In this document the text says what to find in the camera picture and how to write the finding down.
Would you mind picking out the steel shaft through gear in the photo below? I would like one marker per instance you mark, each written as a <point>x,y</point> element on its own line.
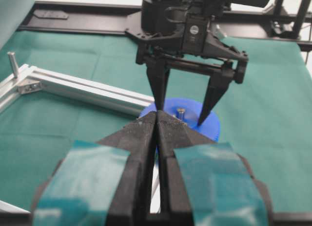
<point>180,113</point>

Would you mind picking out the steel shaft far corner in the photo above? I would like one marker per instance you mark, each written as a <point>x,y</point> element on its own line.
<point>14,64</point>

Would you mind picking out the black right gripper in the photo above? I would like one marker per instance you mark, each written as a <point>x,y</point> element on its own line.
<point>179,37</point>

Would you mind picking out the black rail base frame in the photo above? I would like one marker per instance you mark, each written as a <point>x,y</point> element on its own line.
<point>111,19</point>

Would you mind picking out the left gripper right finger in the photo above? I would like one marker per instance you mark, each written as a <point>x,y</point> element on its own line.
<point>204,183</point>

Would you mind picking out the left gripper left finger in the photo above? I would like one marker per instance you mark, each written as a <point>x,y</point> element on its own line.
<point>107,183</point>

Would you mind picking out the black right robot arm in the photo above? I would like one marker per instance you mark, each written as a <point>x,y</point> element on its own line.
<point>207,4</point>

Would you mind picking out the blue plastic gear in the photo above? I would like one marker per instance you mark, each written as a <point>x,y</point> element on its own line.
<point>207,123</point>

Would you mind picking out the aluminium extrusion frame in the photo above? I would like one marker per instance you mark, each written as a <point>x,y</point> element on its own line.
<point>73,89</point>

